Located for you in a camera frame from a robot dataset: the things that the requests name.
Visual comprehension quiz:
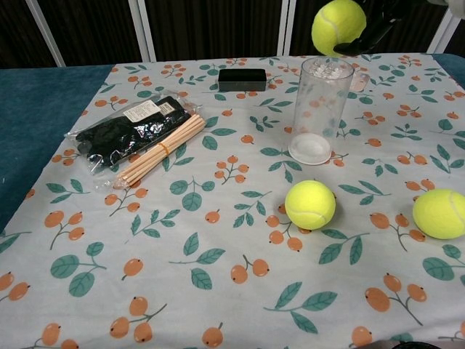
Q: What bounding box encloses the black item in plastic bag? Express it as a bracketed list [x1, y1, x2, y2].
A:
[63, 91, 203, 193]

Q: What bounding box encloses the yellow tennis ball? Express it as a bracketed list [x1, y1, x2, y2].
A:
[412, 188, 465, 241]
[311, 0, 367, 57]
[284, 180, 337, 231]

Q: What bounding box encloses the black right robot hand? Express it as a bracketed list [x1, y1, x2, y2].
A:
[332, 0, 405, 57]

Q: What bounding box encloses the bundle of wooden sticks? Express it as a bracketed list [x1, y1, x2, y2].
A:
[113, 113, 207, 189]

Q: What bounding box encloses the clear plastic tube container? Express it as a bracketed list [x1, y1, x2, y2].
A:
[288, 57, 355, 166]

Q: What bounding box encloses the black rectangular box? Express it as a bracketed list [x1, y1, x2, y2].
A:
[218, 68, 267, 92]

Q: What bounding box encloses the fruit and leaf print tablecloth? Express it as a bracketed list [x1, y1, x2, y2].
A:
[0, 53, 465, 349]

